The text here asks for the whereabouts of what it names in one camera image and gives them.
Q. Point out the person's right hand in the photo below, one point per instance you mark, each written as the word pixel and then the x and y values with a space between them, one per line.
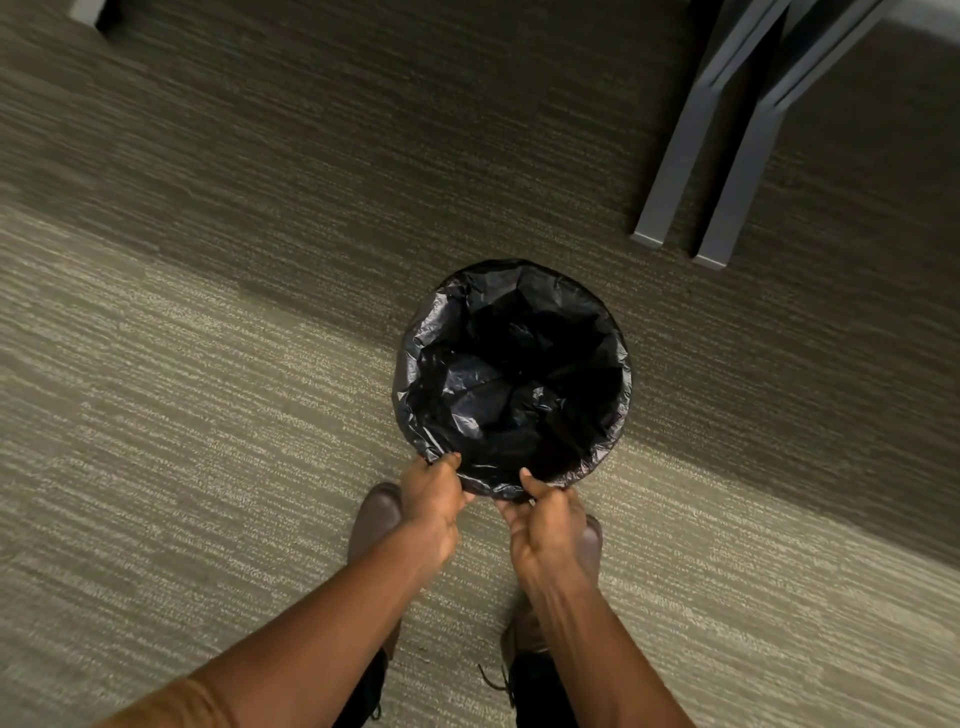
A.
pixel 551 540

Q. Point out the person's left hand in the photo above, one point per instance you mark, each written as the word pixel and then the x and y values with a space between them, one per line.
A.
pixel 429 510

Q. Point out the person's right thumb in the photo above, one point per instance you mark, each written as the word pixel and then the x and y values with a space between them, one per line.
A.
pixel 538 486

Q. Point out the person's left thumb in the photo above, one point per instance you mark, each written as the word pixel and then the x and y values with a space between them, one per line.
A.
pixel 445 465

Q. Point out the black plastic trash bag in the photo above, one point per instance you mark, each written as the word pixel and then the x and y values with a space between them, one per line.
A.
pixel 514 375

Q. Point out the person's right forearm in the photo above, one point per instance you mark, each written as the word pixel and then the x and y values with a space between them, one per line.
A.
pixel 600 660

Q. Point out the person's left forearm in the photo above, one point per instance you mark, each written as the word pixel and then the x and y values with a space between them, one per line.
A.
pixel 315 634

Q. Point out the brown right shoe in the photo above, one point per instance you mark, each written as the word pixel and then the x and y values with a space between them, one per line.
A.
pixel 592 544

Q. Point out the brown shoe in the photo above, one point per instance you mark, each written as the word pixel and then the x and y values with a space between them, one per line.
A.
pixel 375 517
pixel 592 544

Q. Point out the brown left shoe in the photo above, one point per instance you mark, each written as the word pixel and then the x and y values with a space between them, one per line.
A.
pixel 375 517

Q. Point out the black right trouser leg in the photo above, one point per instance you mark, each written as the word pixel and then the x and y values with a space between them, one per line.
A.
pixel 541 694

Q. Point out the black trouser leg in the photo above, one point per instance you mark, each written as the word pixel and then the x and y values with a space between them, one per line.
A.
pixel 367 694
pixel 541 694

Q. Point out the black left trouser leg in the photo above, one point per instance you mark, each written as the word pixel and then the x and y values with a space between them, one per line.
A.
pixel 367 694

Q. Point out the tan shirt sleeve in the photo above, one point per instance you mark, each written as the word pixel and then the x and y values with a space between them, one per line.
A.
pixel 172 709

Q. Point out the grey metal table leg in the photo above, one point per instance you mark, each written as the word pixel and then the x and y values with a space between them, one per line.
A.
pixel 750 165
pixel 694 127

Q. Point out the grey furniture foot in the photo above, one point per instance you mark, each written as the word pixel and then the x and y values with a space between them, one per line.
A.
pixel 88 10

